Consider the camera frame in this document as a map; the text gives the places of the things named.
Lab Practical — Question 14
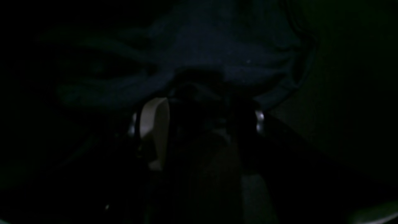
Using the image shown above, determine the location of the dark navy t-shirt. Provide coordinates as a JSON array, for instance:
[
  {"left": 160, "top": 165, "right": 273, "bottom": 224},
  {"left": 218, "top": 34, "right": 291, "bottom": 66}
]
[{"left": 41, "top": 0, "right": 317, "bottom": 111}]

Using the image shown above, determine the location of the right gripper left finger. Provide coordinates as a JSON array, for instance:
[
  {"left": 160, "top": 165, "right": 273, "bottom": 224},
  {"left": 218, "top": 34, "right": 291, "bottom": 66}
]
[{"left": 139, "top": 98, "right": 170, "bottom": 171}]

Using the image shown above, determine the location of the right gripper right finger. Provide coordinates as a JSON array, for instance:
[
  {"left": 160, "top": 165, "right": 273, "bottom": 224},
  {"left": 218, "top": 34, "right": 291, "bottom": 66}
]
[{"left": 230, "top": 97, "right": 264, "bottom": 175}]

